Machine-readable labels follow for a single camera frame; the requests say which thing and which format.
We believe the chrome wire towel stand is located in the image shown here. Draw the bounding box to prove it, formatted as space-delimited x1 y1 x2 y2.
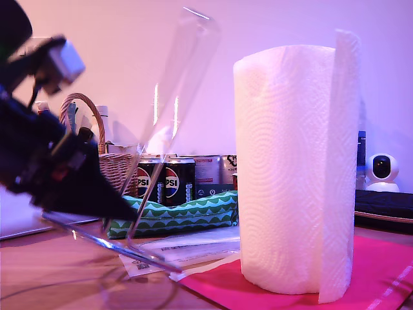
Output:
41 6 223 275

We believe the white paper towel roll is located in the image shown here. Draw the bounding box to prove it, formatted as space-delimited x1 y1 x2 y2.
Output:
232 28 362 304

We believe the small cardboard box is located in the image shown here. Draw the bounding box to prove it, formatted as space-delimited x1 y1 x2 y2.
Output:
105 141 139 155

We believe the white bottle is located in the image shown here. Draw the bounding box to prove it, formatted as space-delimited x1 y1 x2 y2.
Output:
96 105 109 143

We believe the white zip cosmetic bag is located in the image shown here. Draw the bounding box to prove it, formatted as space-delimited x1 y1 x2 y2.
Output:
0 187 101 242

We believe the blue packet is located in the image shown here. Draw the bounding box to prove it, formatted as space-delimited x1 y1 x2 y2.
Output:
66 101 78 133

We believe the patterned tissue box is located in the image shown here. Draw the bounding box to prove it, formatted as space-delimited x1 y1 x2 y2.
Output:
141 126 179 161

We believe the green wave pattern pouch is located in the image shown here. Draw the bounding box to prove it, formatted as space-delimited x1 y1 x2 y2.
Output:
103 189 239 240

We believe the silver tin red label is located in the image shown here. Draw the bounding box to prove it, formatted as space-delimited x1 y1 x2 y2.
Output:
193 155 222 187

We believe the clear plastic mailer bag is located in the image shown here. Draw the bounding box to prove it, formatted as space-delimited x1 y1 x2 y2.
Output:
118 225 241 278

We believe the large blue-label water bottle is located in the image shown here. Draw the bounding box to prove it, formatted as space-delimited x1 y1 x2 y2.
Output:
356 130 367 181

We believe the dark zip case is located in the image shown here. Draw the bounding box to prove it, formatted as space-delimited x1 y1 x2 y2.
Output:
354 189 413 233

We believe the pink plastic mailer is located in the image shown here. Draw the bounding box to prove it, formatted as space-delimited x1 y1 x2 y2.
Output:
177 234 413 310

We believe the wicker basket with handle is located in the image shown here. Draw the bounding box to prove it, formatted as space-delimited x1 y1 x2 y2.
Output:
59 92 139 198

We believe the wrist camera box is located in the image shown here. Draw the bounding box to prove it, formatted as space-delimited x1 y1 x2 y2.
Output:
6 36 87 95

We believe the small white round camera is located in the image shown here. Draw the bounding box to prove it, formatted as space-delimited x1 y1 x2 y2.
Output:
364 153 400 193

